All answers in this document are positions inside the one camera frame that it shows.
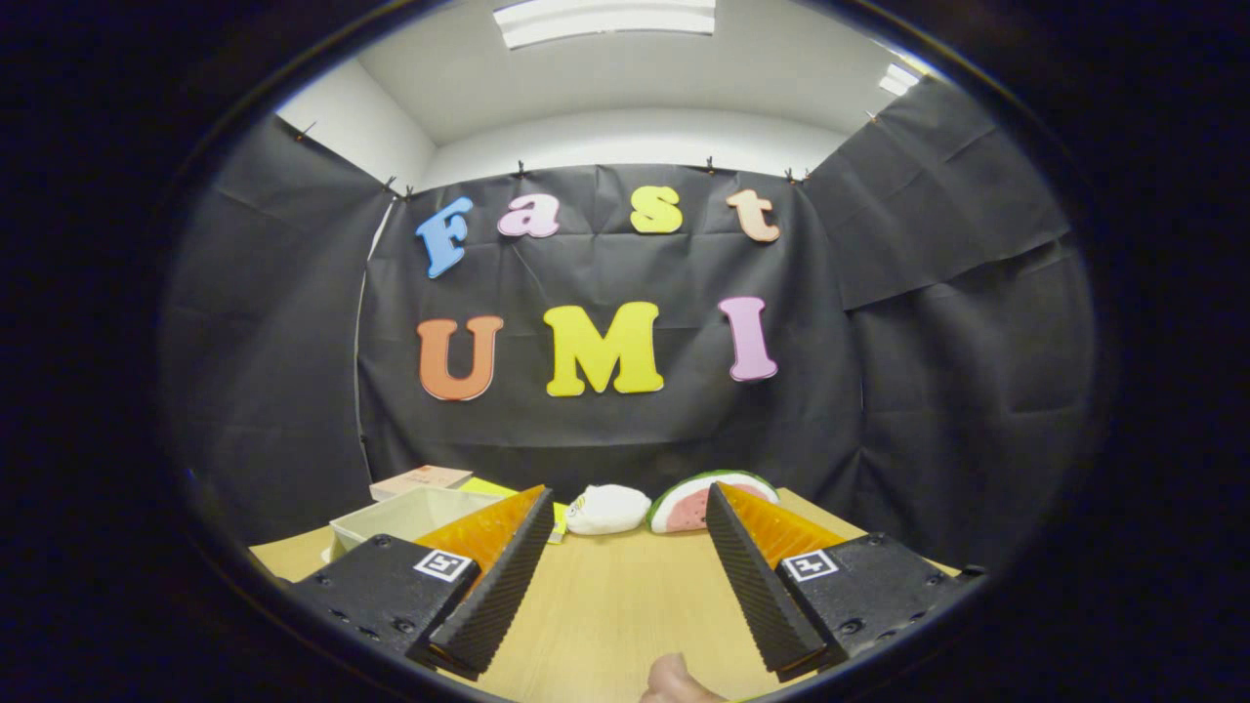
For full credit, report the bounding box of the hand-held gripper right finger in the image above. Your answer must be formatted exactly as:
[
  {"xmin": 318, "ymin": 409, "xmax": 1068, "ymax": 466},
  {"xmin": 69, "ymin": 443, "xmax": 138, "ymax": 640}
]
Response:
[{"xmin": 705, "ymin": 481, "xmax": 987, "ymax": 682}]

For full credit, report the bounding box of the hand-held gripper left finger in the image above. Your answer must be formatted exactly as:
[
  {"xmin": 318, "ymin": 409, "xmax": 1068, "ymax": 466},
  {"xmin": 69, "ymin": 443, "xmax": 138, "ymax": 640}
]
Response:
[{"xmin": 288, "ymin": 485, "xmax": 555, "ymax": 682}]

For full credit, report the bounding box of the beige fabric storage box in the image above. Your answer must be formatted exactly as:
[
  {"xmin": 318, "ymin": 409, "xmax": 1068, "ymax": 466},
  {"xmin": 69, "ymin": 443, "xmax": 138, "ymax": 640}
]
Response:
[{"xmin": 329, "ymin": 486, "xmax": 509, "ymax": 562}]

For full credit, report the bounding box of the yellow book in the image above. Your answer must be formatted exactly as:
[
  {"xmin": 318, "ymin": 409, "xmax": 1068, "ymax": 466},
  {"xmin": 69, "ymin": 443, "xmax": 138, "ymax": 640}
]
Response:
[{"xmin": 459, "ymin": 476, "xmax": 569, "ymax": 544}]

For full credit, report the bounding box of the watermelon slice plush toy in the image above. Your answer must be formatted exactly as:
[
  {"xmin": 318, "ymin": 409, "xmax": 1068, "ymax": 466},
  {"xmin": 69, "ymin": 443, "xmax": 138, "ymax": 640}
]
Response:
[{"xmin": 647, "ymin": 470, "xmax": 780, "ymax": 534}]

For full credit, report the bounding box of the tan paperback book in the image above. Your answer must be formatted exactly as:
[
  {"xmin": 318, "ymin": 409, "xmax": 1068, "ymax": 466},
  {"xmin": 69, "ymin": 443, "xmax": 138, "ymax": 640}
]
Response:
[{"xmin": 369, "ymin": 465, "xmax": 475, "ymax": 502}]

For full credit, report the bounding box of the white plush toy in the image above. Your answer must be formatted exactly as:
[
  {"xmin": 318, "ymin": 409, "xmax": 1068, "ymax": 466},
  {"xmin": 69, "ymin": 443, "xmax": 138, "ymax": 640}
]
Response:
[{"xmin": 564, "ymin": 483, "xmax": 652, "ymax": 536}]

